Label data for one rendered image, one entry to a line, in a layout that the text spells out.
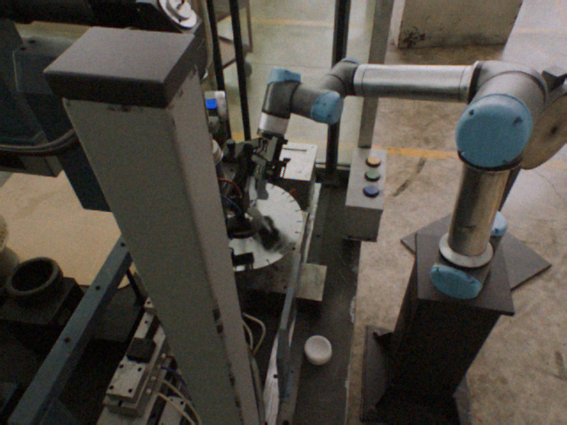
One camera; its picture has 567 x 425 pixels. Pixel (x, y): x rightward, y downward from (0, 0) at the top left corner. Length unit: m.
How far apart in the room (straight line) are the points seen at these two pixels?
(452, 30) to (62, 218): 3.44
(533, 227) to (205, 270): 2.59
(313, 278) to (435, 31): 3.25
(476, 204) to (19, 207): 1.43
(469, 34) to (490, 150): 3.45
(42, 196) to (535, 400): 2.00
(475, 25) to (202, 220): 4.15
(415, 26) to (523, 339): 2.71
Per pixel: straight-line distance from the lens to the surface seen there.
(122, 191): 0.20
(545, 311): 2.42
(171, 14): 0.70
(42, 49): 0.79
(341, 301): 1.29
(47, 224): 1.67
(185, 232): 0.20
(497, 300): 1.40
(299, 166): 1.44
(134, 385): 1.08
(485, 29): 4.35
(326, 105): 1.04
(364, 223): 1.37
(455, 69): 1.06
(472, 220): 1.04
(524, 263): 2.54
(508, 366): 2.21
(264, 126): 1.11
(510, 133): 0.88
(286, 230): 1.18
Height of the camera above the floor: 1.83
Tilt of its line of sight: 46 degrees down
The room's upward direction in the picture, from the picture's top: 3 degrees counter-clockwise
